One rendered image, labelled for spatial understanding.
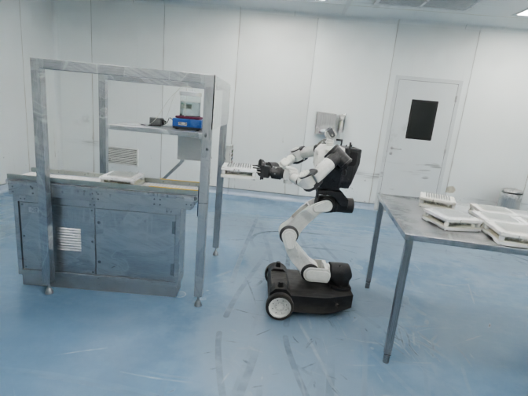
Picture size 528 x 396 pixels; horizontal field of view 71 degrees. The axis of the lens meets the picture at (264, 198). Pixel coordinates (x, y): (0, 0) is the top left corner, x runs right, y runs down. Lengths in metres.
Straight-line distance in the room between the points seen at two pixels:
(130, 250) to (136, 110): 3.98
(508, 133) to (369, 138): 2.09
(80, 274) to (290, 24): 4.62
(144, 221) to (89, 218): 0.40
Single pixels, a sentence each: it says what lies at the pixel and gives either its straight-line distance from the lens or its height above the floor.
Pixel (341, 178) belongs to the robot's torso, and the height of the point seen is 1.04.
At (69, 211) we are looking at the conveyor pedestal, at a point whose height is 0.61.
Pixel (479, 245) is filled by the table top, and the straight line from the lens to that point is 2.36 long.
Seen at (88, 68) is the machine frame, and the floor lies 1.61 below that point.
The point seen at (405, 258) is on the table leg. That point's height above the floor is 0.71.
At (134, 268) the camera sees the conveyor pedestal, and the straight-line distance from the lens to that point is 2.98.
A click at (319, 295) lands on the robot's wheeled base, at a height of 0.17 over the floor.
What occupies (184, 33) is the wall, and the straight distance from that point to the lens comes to 6.41.
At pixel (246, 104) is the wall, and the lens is 6.11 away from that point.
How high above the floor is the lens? 1.47
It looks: 14 degrees down
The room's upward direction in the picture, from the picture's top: 5 degrees clockwise
